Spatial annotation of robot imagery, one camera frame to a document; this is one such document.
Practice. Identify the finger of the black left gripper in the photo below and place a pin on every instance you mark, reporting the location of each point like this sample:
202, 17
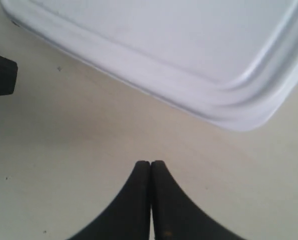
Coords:
8, 76

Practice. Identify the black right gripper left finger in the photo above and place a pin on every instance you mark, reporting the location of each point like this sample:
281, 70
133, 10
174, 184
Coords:
127, 217

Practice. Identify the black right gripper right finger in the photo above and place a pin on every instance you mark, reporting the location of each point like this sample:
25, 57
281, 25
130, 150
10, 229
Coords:
176, 216

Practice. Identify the white lidded plastic container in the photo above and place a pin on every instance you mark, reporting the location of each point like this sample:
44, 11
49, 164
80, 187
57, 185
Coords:
230, 62

